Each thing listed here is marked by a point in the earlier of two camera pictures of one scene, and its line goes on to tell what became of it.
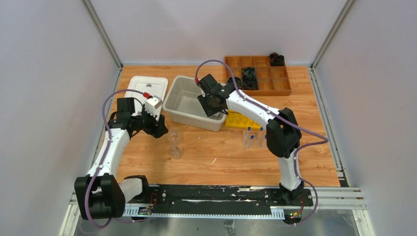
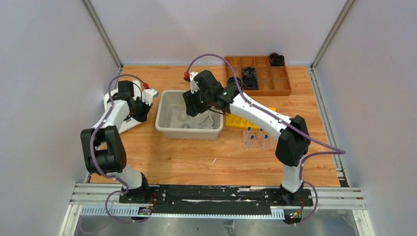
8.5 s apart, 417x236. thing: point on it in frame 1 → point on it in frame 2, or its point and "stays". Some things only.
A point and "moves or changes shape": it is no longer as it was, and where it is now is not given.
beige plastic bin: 182,108 moves or changes shape
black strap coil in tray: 250,79 stays
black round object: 276,60 stays
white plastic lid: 153,85 → 132,123
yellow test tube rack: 237,119 stays
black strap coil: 238,82 stays
